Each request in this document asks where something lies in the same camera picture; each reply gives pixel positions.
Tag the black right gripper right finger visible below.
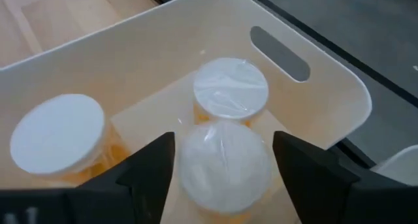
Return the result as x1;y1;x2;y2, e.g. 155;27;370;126
272;130;418;224

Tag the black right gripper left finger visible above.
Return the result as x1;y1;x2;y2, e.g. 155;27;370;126
0;131;176;224

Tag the orange pill bottle white cap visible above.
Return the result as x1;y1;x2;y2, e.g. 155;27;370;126
8;93;131;187
192;57;270;127
177;120;275;224

